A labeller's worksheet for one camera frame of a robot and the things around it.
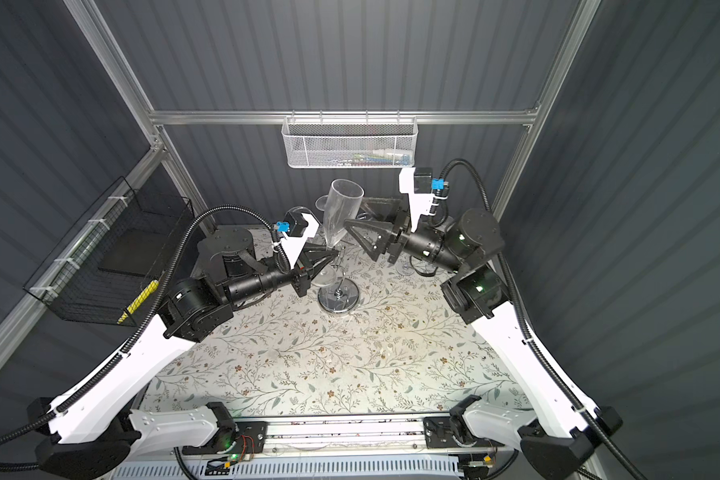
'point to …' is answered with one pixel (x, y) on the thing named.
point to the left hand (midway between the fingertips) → (335, 248)
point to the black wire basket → (70, 283)
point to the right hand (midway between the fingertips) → (354, 220)
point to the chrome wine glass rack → (339, 296)
